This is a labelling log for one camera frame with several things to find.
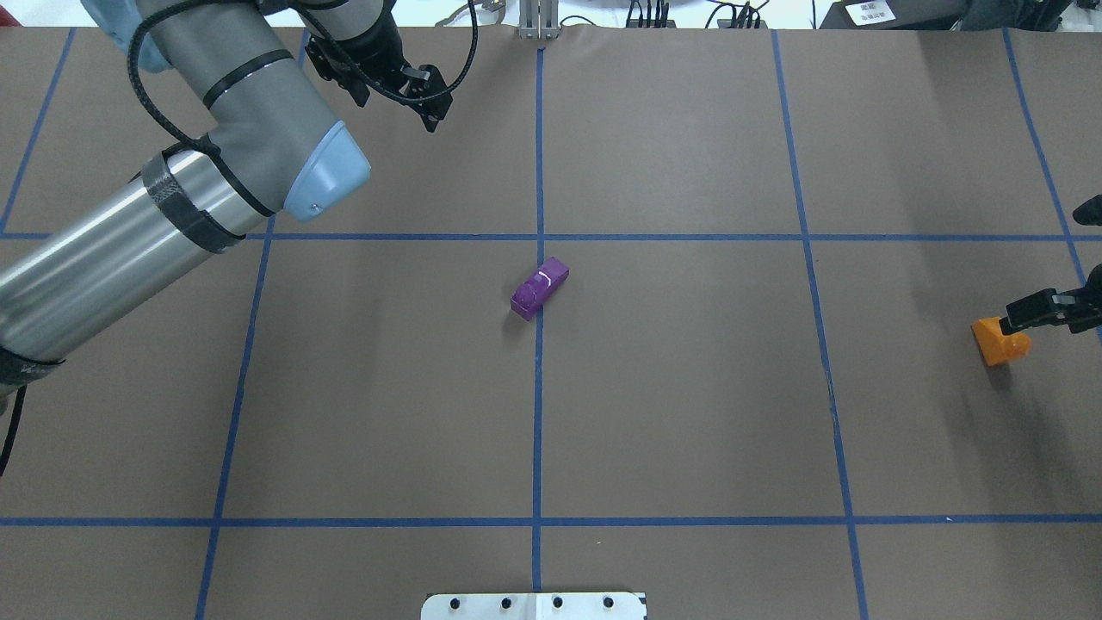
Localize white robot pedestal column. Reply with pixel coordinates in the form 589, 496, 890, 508
418, 592, 648, 619

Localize purple trapezoid block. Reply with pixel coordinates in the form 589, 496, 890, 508
509, 257, 570, 320

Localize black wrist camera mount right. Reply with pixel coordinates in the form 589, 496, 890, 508
1072, 194, 1102, 226

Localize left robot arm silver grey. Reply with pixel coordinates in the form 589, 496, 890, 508
1, 1, 457, 463

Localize aluminium frame post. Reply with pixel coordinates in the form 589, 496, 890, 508
518, 0, 561, 40

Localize orange trapezoid block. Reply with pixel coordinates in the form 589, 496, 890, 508
969, 317, 1031, 368

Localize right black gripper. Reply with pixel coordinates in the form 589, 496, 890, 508
1000, 263, 1102, 335

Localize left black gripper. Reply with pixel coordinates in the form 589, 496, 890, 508
306, 25, 453, 133

